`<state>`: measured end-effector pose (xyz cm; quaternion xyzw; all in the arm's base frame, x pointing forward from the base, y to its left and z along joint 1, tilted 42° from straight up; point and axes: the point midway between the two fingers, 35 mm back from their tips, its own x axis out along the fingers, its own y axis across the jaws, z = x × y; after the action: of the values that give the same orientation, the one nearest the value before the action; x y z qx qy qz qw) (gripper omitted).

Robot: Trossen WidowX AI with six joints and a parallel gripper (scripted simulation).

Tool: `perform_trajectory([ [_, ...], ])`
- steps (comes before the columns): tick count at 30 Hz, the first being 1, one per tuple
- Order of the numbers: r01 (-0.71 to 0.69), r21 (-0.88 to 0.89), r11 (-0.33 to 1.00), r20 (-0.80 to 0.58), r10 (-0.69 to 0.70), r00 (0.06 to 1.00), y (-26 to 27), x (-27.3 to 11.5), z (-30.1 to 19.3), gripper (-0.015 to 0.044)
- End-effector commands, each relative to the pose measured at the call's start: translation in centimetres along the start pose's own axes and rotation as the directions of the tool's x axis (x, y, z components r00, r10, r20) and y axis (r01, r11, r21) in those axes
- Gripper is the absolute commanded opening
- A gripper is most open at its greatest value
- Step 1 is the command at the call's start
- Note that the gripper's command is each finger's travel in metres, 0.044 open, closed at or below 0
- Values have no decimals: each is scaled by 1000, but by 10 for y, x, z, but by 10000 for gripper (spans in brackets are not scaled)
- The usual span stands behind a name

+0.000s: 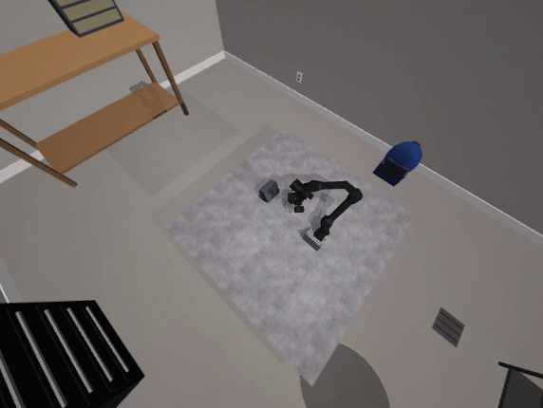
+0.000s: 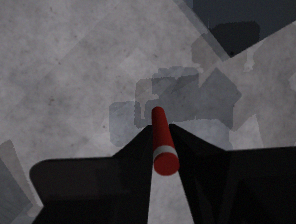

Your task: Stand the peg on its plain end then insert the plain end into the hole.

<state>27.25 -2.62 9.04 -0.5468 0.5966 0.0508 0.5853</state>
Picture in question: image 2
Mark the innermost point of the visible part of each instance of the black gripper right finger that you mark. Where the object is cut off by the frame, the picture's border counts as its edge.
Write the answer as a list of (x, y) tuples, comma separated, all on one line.
[(210, 175)]

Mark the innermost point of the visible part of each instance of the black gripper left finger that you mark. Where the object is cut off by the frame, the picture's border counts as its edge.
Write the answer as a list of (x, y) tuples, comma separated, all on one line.
[(126, 177)]

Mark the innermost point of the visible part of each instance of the dark red peg with white band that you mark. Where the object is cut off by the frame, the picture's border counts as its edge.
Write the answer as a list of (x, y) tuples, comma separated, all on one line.
[(165, 159)]

